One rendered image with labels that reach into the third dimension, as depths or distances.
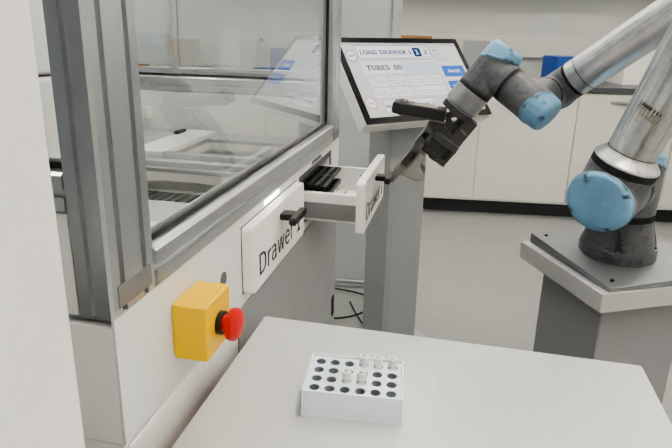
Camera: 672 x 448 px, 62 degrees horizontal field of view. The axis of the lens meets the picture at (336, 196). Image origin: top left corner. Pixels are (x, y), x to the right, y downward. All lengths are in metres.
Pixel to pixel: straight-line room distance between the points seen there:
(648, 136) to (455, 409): 0.57
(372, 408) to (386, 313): 1.34
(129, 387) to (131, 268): 0.13
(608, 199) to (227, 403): 0.72
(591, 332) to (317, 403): 0.70
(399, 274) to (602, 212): 1.05
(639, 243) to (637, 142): 0.27
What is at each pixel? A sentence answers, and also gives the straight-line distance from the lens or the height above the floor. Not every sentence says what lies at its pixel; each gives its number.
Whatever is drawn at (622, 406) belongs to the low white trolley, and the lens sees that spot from 0.86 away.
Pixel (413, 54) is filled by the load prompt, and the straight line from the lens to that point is 1.91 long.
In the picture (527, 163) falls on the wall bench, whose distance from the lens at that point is 4.01.
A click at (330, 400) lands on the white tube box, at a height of 0.79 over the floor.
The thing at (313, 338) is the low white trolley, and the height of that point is 0.76.
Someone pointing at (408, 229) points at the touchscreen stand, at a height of 0.56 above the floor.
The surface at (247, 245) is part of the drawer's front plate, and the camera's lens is 0.87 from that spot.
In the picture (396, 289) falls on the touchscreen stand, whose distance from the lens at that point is 2.03.
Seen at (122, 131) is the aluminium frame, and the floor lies 1.12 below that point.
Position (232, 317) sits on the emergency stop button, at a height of 0.89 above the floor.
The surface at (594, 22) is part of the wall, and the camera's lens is 4.74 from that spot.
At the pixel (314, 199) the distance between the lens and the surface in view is 1.18.
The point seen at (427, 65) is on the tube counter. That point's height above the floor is 1.11.
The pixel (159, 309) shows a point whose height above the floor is 0.92.
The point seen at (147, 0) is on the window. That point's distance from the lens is 0.65.
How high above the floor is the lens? 1.22
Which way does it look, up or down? 16 degrees down
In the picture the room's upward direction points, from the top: 1 degrees clockwise
